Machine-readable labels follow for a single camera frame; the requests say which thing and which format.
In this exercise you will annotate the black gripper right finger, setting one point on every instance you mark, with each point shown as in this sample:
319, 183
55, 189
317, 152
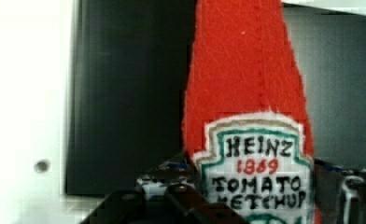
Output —
340, 194

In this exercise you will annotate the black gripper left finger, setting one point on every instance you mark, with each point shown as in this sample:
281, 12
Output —
166, 194

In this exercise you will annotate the red felt ketchup bottle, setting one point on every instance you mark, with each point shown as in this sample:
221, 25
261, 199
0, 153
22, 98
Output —
245, 125

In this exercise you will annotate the black toaster oven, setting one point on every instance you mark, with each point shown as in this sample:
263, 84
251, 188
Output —
130, 69

